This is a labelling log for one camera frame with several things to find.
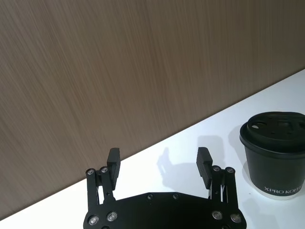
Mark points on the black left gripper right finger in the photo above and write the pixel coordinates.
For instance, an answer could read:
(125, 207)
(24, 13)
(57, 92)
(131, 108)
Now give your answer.
(204, 167)

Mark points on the black paper coffee cup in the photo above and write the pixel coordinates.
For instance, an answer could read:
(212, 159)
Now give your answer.
(274, 171)

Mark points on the black plastic cup lid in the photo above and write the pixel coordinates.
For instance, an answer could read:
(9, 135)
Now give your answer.
(274, 131)

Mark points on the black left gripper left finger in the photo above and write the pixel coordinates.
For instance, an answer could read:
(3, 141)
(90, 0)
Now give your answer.
(114, 167)

